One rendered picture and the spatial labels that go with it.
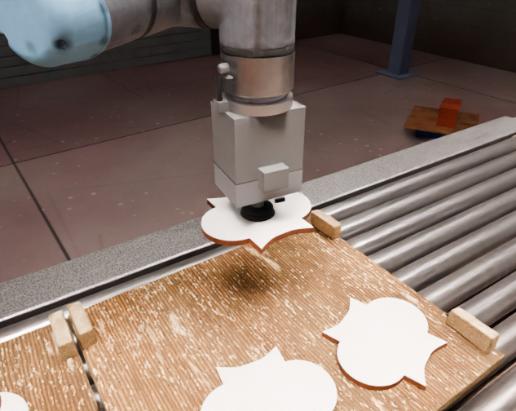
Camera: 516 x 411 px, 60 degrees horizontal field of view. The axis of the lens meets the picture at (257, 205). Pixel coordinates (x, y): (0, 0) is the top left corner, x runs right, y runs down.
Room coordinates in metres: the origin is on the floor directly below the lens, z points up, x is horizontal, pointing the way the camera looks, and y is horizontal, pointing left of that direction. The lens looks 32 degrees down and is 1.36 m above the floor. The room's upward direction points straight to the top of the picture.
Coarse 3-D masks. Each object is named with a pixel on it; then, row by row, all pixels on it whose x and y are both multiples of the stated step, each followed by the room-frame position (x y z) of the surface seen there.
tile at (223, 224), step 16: (224, 208) 0.47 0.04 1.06; (240, 208) 0.47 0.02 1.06; (288, 208) 0.47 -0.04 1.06; (304, 208) 0.47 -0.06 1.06; (208, 224) 0.43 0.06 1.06; (224, 224) 0.43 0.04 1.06; (240, 224) 0.43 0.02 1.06; (256, 224) 0.43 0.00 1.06; (272, 224) 0.43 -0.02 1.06; (288, 224) 0.43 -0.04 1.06; (304, 224) 0.43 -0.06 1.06; (224, 240) 0.40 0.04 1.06; (240, 240) 0.40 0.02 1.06; (256, 240) 0.40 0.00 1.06; (272, 240) 0.41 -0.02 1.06
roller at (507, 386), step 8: (512, 368) 0.35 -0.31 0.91; (504, 376) 0.33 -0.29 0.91; (512, 376) 0.33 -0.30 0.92; (496, 384) 0.32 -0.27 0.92; (504, 384) 0.32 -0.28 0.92; (512, 384) 0.32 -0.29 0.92; (480, 392) 0.32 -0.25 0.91; (488, 392) 0.31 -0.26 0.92; (496, 392) 0.31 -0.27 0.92; (504, 392) 0.31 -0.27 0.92; (512, 392) 0.31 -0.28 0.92; (472, 400) 0.30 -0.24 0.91; (480, 400) 0.30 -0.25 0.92; (488, 400) 0.30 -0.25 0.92; (496, 400) 0.30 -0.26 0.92; (504, 400) 0.30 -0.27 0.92; (512, 400) 0.30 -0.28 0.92; (464, 408) 0.29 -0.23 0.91; (472, 408) 0.29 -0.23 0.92; (480, 408) 0.29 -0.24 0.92; (488, 408) 0.29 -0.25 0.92; (496, 408) 0.29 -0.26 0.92; (504, 408) 0.29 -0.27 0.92; (512, 408) 0.29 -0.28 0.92
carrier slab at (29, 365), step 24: (24, 336) 0.37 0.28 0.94; (48, 336) 0.37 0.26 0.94; (72, 336) 0.38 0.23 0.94; (0, 360) 0.34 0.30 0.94; (24, 360) 0.34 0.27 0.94; (48, 360) 0.34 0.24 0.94; (72, 360) 0.34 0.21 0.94; (0, 384) 0.31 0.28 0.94; (24, 384) 0.31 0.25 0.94; (48, 384) 0.31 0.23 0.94; (72, 384) 0.31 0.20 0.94; (48, 408) 0.28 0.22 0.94; (72, 408) 0.28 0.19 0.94; (96, 408) 0.28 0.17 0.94
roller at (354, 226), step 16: (496, 160) 0.89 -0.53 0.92; (512, 160) 0.90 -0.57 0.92; (464, 176) 0.82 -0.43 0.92; (480, 176) 0.83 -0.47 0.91; (416, 192) 0.75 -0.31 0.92; (432, 192) 0.76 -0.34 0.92; (448, 192) 0.77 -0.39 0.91; (384, 208) 0.69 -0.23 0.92; (400, 208) 0.70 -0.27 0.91; (416, 208) 0.72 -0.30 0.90; (352, 224) 0.64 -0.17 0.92; (368, 224) 0.65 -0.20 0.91; (80, 352) 0.38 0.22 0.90
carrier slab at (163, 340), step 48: (288, 240) 0.57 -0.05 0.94; (336, 240) 0.57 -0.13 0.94; (144, 288) 0.46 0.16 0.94; (192, 288) 0.46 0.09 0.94; (240, 288) 0.46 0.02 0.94; (288, 288) 0.46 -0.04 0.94; (336, 288) 0.46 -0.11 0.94; (384, 288) 0.46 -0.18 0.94; (96, 336) 0.37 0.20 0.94; (144, 336) 0.37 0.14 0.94; (192, 336) 0.37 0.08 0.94; (240, 336) 0.37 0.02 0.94; (288, 336) 0.37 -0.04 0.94; (96, 384) 0.31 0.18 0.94; (144, 384) 0.31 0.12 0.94; (192, 384) 0.31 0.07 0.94; (336, 384) 0.31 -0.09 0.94; (432, 384) 0.31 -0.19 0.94
